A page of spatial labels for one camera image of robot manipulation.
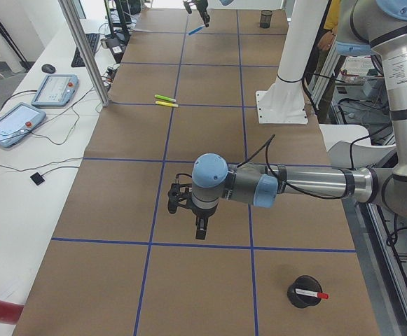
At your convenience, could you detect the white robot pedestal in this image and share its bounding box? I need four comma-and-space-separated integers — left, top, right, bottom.
256, 0, 329, 125

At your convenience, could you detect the aluminium frame post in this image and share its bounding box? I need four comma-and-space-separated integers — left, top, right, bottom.
58, 0, 109, 107

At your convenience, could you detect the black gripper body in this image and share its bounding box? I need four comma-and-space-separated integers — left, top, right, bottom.
193, 0, 208, 11
192, 206, 217, 218

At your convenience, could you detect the yellow highlighter pen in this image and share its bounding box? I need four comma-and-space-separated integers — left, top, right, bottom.
155, 101, 179, 108

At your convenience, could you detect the near black mesh cup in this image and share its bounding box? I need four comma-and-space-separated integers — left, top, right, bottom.
259, 10, 273, 29

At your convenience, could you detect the teach pendant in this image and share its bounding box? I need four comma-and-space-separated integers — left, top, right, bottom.
31, 74, 78, 109
0, 103, 46, 148

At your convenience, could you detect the far black mesh cup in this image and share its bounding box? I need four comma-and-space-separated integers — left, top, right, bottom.
287, 275, 322, 309

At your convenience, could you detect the black mesh cup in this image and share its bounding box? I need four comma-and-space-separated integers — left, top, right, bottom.
287, 275, 322, 309
259, 10, 273, 29

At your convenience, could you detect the far teach pendant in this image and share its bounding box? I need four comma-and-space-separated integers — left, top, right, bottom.
31, 74, 78, 109

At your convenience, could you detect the blue highlighter pen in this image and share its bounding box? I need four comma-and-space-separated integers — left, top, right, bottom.
188, 24, 206, 36

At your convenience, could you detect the red and white marker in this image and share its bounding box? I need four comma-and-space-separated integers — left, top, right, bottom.
294, 288, 329, 300

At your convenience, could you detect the black computer mouse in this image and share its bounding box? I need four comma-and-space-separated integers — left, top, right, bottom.
41, 64, 56, 74

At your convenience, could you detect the black keyboard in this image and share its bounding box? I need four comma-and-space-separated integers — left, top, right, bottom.
70, 32, 101, 68

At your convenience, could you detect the near teach pendant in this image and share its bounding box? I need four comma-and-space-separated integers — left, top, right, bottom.
0, 103, 46, 148

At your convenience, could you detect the green highlighter pen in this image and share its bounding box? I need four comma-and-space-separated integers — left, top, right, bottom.
154, 94, 177, 103

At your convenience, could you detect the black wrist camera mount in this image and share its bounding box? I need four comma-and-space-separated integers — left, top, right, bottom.
167, 173, 193, 214

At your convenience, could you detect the white plastic chair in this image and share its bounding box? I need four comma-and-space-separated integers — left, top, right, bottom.
319, 124, 396, 168

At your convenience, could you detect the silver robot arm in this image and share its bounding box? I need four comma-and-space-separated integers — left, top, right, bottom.
186, 1, 407, 239

